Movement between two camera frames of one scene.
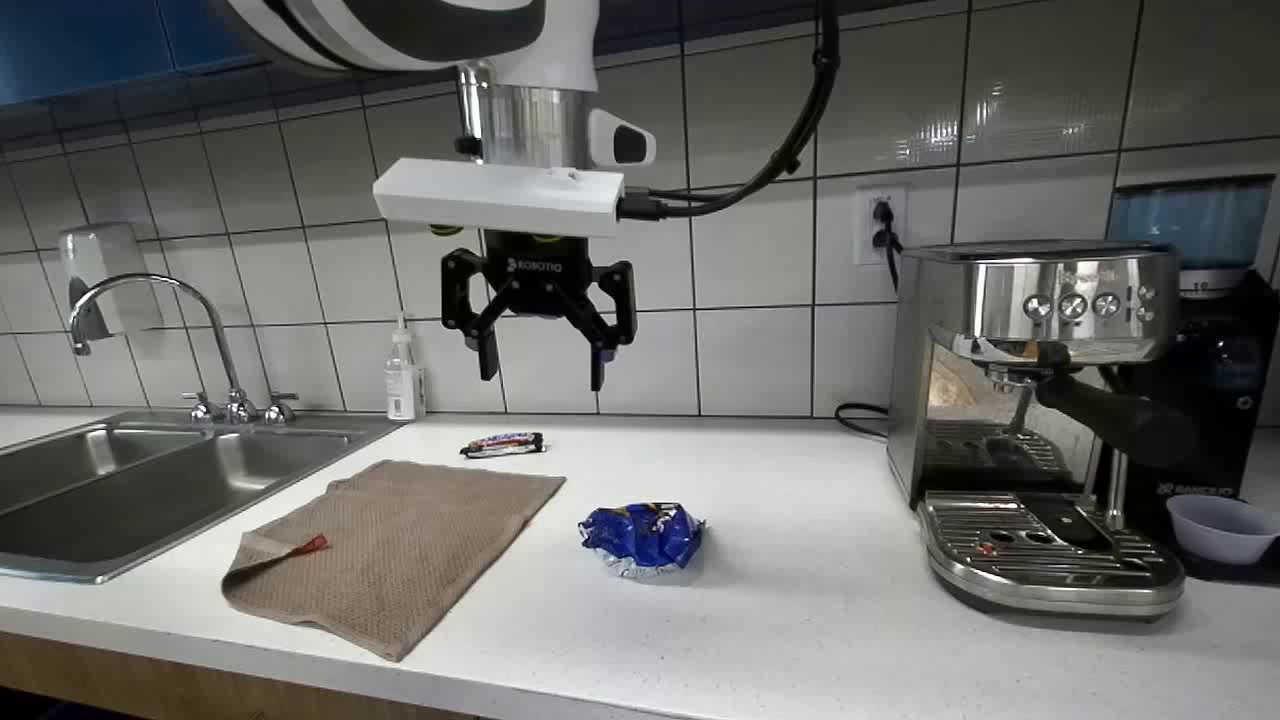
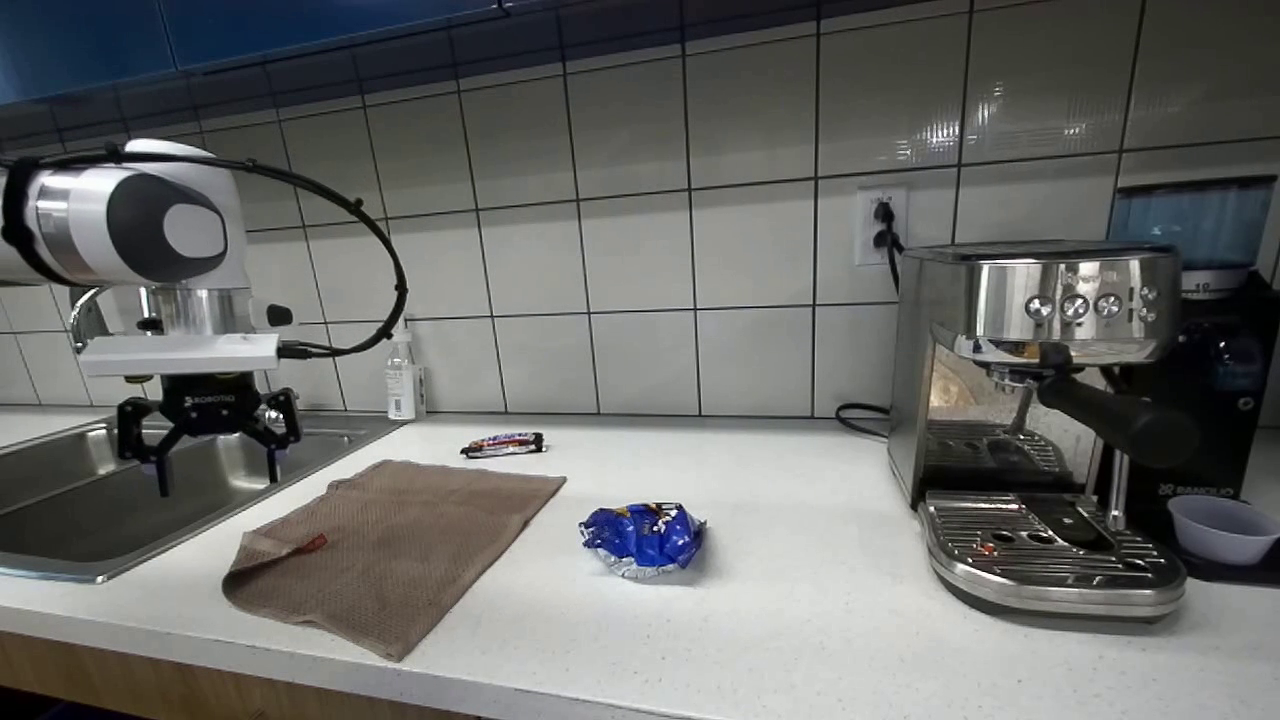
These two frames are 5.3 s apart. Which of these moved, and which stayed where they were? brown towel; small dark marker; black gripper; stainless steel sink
Moved: black gripper
Stayed: stainless steel sink; brown towel; small dark marker
